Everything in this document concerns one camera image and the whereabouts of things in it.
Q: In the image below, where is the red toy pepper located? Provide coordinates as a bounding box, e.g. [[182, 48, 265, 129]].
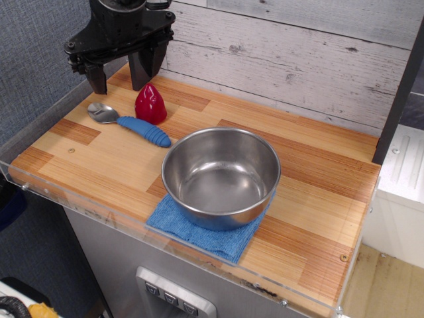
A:
[[134, 83, 167, 125]]

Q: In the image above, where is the blue handled metal spoon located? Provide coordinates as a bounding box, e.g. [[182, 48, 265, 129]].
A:
[[87, 103, 172, 148]]

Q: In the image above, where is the blue folded cloth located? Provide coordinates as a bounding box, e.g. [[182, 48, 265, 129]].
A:
[[146, 195, 267, 263]]

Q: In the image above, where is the stainless steel pot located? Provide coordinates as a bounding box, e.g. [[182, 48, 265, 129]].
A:
[[162, 127, 281, 231]]

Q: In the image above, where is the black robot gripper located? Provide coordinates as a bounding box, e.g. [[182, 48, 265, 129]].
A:
[[64, 1, 175, 95]]

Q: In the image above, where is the stainless steel cabinet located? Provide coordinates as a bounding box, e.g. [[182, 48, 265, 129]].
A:
[[62, 207, 319, 318]]

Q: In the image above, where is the black corrugated hose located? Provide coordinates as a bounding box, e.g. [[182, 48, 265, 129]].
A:
[[0, 295, 31, 318]]

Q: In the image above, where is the silver button control panel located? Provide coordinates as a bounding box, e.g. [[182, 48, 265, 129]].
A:
[[136, 266, 217, 317]]

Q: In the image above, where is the dark vertical post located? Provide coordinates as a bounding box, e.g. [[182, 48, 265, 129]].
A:
[[372, 20, 423, 165]]

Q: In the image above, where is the white side cabinet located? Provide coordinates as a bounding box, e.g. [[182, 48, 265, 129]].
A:
[[362, 125, 423, 268]]

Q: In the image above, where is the clear acrylic table guard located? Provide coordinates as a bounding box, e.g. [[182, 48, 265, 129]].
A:
[[1, 66, 380, 317]]

